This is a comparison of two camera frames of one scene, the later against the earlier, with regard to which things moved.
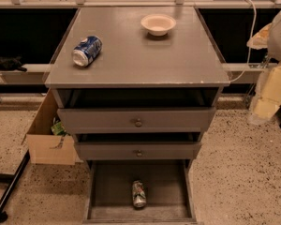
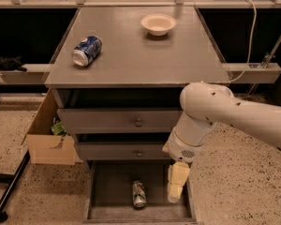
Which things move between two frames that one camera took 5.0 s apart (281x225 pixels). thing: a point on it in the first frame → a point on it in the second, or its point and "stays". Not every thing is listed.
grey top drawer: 136,120 stays
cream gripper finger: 274,91 → 179,171
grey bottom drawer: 140,191 stays
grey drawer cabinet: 137,86 stays
